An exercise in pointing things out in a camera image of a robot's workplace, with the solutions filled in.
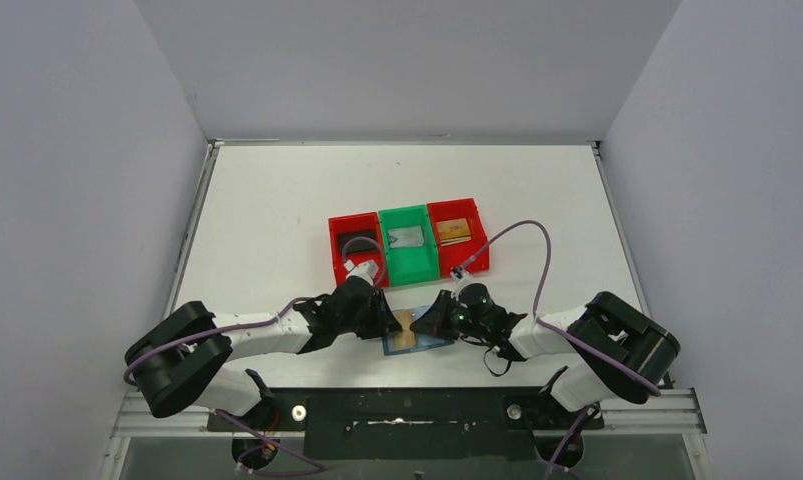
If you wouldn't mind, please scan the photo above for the gold credit card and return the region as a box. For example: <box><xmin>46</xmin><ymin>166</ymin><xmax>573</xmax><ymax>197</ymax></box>
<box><xmin>389</xmin><ymin>310</ymin><xmax>420</xmax><ymax>352</ymax></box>
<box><xmin>436</xmin><ymin>218</ymin><xmax>472</xmax><ymax>246</ymax></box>

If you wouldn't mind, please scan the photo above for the teal card holder wallet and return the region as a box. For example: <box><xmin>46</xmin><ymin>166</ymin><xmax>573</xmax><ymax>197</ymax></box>
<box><xmin>382</xmin><ymin>306</ymin><xmax>453</xmax><ymax>356</ymax></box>

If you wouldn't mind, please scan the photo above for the red plastic bin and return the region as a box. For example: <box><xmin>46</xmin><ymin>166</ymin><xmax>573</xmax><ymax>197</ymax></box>
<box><xmin>426</xmin><ymin>198</ymin><xmax>488</xmax><ymax>278</ymax></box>
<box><xmin>328</xmin><ymin>212</ymin><xmax>389</xmax><ymax>287</ymax></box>

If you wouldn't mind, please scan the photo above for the green plastic bin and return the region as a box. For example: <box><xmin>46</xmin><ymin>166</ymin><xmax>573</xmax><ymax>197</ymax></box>
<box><xmin>378</xmin><ymin>205</ymin><xmax>440</xmax><ymax>286</ymax></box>

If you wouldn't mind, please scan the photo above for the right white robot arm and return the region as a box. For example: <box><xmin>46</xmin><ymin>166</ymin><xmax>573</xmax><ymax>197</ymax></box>
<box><xmin>411</xmin><ymin>283</ymin><xmax>681</xmax><ymax>412</ymax></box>

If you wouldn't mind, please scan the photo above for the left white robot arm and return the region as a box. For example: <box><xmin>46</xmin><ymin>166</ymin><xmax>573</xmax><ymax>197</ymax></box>
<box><xmin>123</xmin><ymin>276</ymin><xmax>402</xmax><ymax>418</ymax></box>

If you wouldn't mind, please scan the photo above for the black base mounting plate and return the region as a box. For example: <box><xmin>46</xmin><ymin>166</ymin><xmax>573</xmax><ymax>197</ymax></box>
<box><xmin>240</xmin><ymin>387</ymin><xmax>578</xmax><ymax>461</ymax></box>

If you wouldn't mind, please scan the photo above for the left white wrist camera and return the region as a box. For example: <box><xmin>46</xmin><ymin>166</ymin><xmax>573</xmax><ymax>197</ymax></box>
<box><xmin>343</xmin><ymin>260</ymin><xmax>384</xmax><ymax>286</ymax></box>

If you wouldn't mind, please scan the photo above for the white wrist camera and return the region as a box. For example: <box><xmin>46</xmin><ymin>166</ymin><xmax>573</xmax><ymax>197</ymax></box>
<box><xmin>343</xmin><ymin>260</ymin><xmax>384</xmax><ymax>286</ymax></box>
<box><xmin>450</xmin><ymin>266</ymin><xmax>476</xmax><ymax>291</ymax></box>

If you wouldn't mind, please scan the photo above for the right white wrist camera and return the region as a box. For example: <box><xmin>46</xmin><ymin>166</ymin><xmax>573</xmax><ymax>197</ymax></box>
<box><xmin>450</xmin><ymin>266</ymin><xmax>476</xmax><ymax>291</ymax></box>

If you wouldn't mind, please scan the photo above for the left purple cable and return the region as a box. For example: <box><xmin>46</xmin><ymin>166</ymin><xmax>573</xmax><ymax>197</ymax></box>
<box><xmin>122</xmin><ymin>236</ymin><xmax>388</xmax><ymax>478</ymax></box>

